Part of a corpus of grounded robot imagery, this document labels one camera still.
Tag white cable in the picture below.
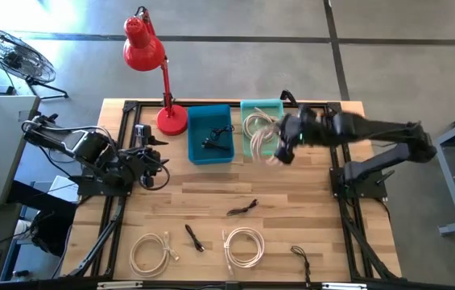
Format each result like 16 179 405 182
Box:
250 123 288 167
129 230 181 280
242 107 279 141
221 226 267 276

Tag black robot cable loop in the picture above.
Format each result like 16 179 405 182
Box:
140 155 171 192

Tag black aluminium table frame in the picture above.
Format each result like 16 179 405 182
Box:
64 99 404 290

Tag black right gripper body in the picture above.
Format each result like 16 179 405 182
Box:
291 118 333 151

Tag blue plastic bin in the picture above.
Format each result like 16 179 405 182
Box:
187 103 236 166

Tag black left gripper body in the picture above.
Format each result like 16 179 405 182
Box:
122 145 163 178

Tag black curved frame bracket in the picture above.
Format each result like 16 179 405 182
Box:
279 89 299 105

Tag black metal floor fan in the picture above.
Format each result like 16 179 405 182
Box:
0 25 70 102

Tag silver bracket plate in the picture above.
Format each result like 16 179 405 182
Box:
97 281 144 290
321 282 368 290

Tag teal plastic bin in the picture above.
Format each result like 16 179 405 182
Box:
239 98 291 159

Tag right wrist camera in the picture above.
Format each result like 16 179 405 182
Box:
298 103 320 121

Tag red desk lamp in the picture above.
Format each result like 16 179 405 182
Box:
122 5 189 137

